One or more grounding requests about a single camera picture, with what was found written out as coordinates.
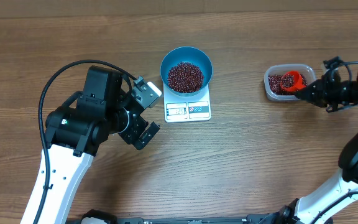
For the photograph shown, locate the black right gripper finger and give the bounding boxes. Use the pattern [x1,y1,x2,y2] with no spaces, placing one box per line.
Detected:
[302,98,328,108]
[295,80,324,99]

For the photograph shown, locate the red measuring scoop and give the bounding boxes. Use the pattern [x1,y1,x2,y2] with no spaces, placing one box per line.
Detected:
[280,70,306,93]

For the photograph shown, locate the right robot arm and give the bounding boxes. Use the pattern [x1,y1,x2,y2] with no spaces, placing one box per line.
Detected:
[272,57,358,223]

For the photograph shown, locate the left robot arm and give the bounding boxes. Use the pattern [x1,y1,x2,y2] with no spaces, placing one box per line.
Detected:
[21,65,162,223]

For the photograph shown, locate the red beans in scoop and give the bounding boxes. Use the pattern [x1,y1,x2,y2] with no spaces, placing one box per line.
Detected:
[280,74,295,89]

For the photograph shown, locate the white digital kitchen scale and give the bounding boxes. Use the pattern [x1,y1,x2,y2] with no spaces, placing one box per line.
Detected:
[163,85,212,123]

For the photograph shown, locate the red beans in bowl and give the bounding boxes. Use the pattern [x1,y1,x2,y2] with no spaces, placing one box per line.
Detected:
[167,62,204,93]

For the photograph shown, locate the blue metal bowl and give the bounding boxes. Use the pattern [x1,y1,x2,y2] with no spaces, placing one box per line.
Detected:
[160,47,213,96]

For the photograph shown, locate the clear plastic container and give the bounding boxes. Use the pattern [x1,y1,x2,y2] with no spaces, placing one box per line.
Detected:
[264,63,316,102]

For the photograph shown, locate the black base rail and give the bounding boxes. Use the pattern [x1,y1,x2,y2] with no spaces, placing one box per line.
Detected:
[67,210,334,224]

